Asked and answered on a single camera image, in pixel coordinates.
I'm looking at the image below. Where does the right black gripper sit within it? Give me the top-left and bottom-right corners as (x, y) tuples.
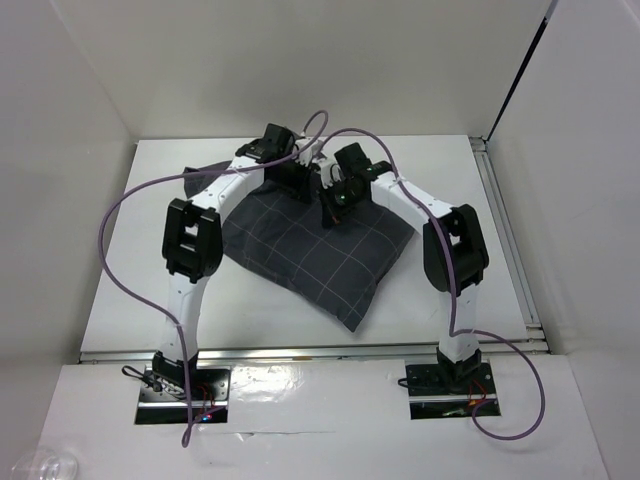
(317, 178), (364, 228)

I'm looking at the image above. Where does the dark grey plaid pillowcase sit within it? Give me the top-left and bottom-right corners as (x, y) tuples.
(181, 159), (419, 333)

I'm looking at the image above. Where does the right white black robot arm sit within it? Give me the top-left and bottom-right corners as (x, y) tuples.
(318, 143), (489, 392)

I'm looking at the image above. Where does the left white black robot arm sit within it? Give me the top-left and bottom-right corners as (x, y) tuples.
(152, 124), (318, 399)

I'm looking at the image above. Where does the clear plastic object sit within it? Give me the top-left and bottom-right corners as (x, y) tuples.
(10, 446), (79, 480)

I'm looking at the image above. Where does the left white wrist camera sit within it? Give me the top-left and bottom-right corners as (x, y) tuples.
(293, 133), (322, 167)

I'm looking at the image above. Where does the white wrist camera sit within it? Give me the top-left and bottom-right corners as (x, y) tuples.
(317, 158), (343, 189)
(293, 133), (322, 167)

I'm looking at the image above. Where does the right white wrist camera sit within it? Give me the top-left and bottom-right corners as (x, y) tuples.
(317, 158), (343, 189)

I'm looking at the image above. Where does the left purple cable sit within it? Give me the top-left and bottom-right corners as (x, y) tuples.
(96, 109), (331, 447)

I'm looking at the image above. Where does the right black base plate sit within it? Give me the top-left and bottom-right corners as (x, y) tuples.
(397, 362), (496, 397)

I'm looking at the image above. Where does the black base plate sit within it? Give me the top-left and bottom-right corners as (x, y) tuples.
(397, 362), (496, 397)
(138, 367), (231, 408)

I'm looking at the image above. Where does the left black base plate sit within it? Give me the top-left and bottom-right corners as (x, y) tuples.
(138, 367), (231, 408)

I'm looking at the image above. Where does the aluminium rail front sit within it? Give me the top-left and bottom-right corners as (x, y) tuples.
(77, 342), (549, 364)

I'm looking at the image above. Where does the dark vertical frame pole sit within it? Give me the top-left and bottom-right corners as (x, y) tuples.
(484, 0), (558, 143)

